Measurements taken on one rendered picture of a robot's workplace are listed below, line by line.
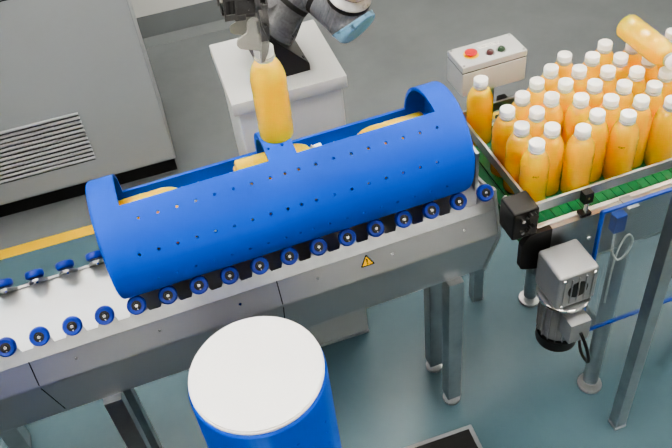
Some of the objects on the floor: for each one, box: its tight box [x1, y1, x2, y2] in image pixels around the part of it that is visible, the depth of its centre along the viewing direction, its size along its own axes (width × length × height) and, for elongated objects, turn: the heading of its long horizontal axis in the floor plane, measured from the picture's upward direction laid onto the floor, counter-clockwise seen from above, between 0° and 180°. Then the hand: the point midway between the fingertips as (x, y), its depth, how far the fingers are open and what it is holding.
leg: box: [424, 283, 442, 373], centre depth 253 cm, size 6×6×63 cm
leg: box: [442, 276, 464, 405], centre depth 243 cm, size 6×6×63 cm
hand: (262, 49), depth 149 cm, fingers closed on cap, 4 cm apart
